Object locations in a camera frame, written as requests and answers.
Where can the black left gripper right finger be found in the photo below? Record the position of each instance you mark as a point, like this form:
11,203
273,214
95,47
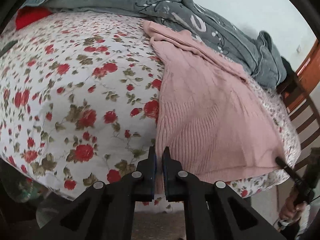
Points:
212,211

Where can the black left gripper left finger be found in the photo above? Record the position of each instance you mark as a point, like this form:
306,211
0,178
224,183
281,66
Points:
105,211

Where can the pink knit sweater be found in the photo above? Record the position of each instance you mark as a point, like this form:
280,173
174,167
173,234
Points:
209,116

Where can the right hand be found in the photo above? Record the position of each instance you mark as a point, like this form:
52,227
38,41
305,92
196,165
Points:
292,212

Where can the black garment on bedframe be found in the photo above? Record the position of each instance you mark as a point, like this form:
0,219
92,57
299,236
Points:
290,74

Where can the brown wooden door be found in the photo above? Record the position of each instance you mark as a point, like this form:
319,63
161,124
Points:
308,71

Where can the grey floral quilt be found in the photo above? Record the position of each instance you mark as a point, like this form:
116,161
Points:
258,56

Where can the red cloth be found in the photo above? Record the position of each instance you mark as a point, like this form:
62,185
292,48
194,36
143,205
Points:
29,15

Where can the brown wooden bed frame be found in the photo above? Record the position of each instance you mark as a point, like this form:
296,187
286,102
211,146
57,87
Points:
304,116

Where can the white wall switch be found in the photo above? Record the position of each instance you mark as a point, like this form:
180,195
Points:
298,49

